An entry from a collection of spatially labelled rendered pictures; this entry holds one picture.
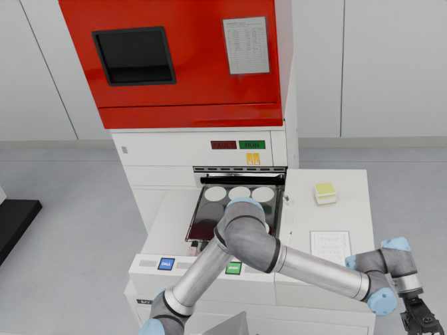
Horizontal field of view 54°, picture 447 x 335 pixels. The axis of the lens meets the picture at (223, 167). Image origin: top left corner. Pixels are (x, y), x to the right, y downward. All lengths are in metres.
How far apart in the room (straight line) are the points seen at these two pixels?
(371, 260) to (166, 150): 1.11
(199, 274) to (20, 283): 2.16
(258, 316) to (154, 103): 0.96
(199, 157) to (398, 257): 1.04
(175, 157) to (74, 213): 1.72
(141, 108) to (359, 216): 1.00
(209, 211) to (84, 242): 1.60
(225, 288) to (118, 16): 1.08
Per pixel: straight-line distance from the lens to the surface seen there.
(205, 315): 1.83
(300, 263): 1.17
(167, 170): 2.15
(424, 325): 1.34
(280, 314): 1.74
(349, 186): 1.91
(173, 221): 2.06
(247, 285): 1.62
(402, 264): 1.39
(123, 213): 3.47
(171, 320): 1.40
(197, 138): 1.98
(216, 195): 2.01
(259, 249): 1.13
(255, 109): 1.78
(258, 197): 1.97
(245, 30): 1.64
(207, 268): 1.32
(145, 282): 1.75
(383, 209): 3.23
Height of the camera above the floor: 2.22
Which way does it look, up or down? 38 degrees down
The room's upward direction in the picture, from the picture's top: 10 degrees counter-clockwise
